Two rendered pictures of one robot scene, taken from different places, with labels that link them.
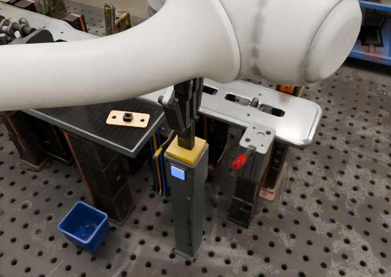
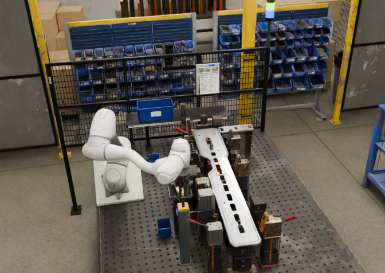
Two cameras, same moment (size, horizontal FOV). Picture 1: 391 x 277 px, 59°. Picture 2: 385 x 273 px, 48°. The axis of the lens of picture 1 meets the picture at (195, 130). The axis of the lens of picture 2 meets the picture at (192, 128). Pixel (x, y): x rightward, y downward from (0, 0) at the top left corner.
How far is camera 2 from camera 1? 2.14 m
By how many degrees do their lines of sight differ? 46
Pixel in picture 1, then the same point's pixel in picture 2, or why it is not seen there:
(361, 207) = not seen: outside the picture
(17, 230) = (150, 215)
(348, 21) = (161, 175)
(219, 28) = (153, 168)
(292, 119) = (242, 236)
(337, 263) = not seen: outside the picture
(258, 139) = (213, 226)
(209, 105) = (225, 212)
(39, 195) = (166, 210)
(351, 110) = not seen: outside the picture
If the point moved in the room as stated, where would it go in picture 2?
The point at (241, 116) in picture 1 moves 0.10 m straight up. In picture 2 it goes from (228, 222) to (229, 210)
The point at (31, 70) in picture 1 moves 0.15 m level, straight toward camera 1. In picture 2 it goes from (137, 161) to (122, 176)
